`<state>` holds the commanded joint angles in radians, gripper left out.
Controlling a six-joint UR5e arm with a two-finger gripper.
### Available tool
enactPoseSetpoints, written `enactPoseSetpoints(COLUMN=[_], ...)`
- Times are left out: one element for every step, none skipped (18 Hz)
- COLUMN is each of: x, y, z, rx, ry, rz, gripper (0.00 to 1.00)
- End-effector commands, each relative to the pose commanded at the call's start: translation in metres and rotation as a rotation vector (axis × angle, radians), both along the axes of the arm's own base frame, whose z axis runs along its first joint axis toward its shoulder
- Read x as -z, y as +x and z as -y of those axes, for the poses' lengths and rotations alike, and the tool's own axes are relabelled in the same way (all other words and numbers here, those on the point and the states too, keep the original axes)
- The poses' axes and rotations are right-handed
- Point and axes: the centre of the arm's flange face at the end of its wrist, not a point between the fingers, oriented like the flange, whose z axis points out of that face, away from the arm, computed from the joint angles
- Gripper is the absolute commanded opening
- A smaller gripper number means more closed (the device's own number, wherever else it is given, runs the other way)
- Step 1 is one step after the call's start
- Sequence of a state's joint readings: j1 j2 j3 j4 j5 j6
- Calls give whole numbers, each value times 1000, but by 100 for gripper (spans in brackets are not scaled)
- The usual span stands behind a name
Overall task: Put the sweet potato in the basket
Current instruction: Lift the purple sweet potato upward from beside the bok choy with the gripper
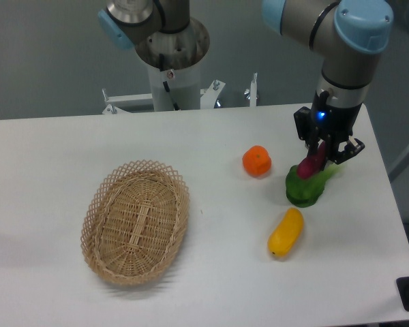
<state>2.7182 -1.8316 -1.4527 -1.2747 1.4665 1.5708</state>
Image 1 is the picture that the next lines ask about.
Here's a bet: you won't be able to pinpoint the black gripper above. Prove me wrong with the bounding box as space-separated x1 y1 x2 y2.
307 83 368 165

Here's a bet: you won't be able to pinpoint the purple sweet potato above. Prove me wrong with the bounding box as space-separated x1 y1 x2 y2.
297 142 326 179

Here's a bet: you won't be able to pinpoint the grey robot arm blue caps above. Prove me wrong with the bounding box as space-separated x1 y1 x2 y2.
97 1 393 170

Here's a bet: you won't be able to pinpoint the oval wicker basket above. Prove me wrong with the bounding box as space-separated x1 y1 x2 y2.
80 160 190 286

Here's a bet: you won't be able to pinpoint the green leafy vegetable toy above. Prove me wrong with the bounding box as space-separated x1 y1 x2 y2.
285 165 341 208

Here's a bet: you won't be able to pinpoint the orange tangerine toy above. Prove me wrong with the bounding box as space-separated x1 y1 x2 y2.
242 145 272 177

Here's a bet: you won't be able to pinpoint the yellow mango toy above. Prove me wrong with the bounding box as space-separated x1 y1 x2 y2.
267 208 304 258

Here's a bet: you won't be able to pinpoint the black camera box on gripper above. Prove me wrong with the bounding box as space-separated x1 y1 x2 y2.
294 106 311 141

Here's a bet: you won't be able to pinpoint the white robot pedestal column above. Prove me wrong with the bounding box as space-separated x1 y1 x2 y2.
147 63 201 112

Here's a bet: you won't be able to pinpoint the black cable on pedestal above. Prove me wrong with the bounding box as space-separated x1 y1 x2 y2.
158 53 181 112

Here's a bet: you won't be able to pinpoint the white metal base frame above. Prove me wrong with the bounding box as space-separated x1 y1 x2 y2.
102 73 260 114

